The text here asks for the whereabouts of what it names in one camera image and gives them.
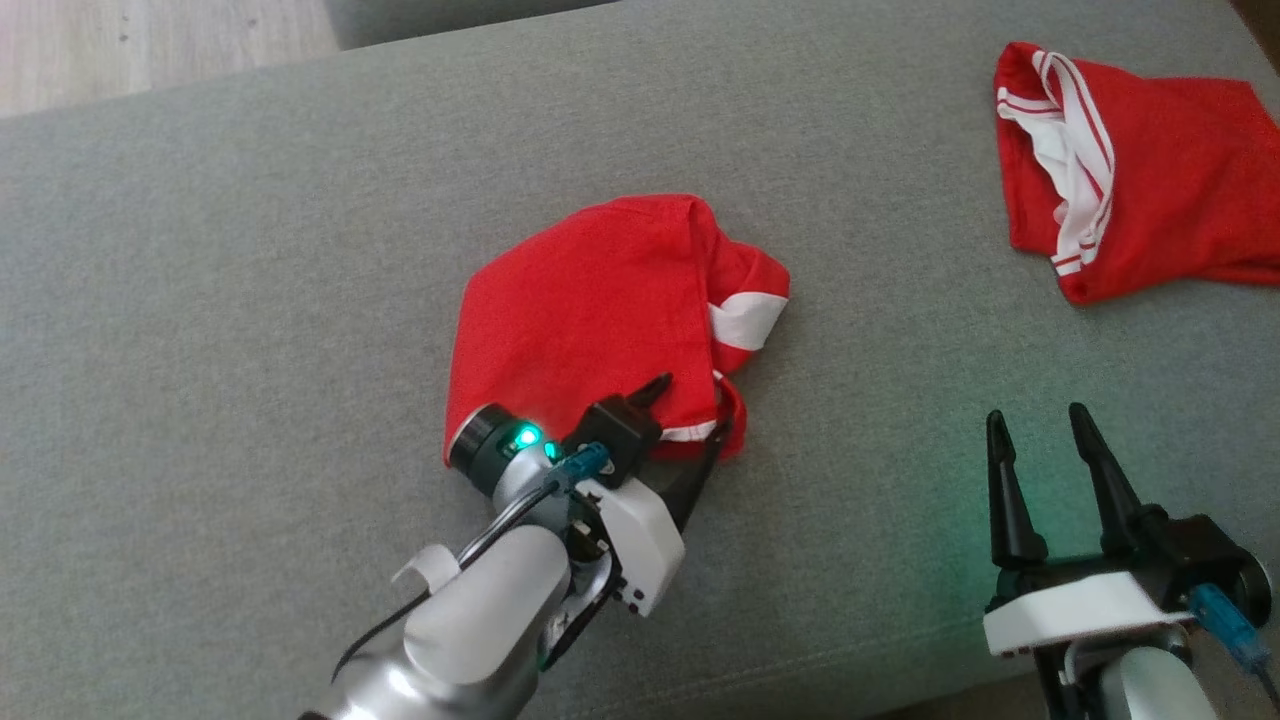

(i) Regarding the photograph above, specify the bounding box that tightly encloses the red garment with white trim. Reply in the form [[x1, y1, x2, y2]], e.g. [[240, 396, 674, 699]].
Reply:
[[443, 193, 792, 467]]

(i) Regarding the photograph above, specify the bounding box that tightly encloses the red white-striped garment, right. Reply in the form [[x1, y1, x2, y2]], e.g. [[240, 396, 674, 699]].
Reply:
[[993, 40, 1280, 307]]

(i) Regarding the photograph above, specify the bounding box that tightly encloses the large grey sofa seat cushion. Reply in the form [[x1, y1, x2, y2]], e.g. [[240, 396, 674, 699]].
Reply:
[[0, 0, 1280, 720]]

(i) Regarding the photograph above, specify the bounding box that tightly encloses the medium grey sofa seat cushion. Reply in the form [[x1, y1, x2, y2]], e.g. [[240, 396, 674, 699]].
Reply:
[[324, 0, 623, 51]]

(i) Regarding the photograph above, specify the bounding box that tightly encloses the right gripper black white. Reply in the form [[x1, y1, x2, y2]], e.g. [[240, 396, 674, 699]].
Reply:
[[982, 402, 1253, 659]]

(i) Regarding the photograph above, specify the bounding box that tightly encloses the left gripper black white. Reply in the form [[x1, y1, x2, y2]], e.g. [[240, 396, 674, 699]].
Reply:
[[560, 372, 731, 618]]

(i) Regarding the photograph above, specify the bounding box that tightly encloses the right arm cable blue plug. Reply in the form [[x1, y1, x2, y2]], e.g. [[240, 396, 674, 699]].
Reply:
[[1187, 583, 1280, 720]]

